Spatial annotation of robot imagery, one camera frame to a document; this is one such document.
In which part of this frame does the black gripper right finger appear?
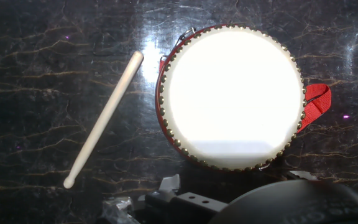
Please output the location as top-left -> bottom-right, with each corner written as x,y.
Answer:
286,170 -> 319,182

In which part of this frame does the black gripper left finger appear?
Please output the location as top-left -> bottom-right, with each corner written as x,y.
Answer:
138,173 -> 229,224

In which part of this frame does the pale wooden drumstick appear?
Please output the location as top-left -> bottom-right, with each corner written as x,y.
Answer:
63,50 -> 145,190

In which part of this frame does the red drum with white head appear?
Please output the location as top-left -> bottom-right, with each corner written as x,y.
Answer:
154,24 -> 333,173

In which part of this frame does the dark marble pattern mat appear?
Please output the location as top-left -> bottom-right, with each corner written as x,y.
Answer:
0,0 -> 358,224

